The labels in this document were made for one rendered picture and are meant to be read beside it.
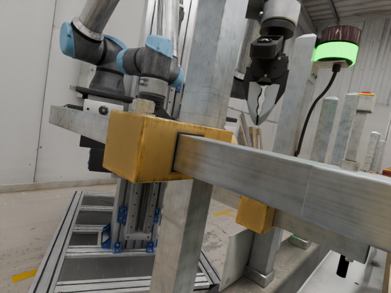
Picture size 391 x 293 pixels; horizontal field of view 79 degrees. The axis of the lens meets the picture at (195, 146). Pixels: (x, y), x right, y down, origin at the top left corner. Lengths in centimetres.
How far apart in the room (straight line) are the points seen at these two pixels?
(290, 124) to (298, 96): 5
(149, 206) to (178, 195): 106
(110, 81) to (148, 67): 45
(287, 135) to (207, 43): 26
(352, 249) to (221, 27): 33
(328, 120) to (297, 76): 25
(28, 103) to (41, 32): 70
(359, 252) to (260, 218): 13
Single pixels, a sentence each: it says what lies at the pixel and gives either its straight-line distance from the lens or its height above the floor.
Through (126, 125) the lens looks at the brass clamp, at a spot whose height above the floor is 96.
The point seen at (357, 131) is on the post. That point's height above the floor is 106.
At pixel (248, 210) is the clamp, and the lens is 40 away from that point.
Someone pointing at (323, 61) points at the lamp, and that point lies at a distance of 46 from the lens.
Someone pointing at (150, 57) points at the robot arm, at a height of 112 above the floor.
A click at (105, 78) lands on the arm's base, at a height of 110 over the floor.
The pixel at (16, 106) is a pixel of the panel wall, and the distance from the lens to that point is 283.
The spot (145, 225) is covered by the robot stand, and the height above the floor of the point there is 40.
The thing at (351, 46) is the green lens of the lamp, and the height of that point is 113.
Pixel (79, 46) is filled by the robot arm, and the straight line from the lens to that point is 104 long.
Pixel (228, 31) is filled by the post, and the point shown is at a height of 106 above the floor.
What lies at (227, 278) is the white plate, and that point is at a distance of 47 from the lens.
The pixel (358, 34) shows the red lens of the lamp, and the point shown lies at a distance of 47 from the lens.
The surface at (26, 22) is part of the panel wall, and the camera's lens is 291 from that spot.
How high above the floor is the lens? 97
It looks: 5 degrees down
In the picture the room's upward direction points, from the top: 10 degrees clockwise
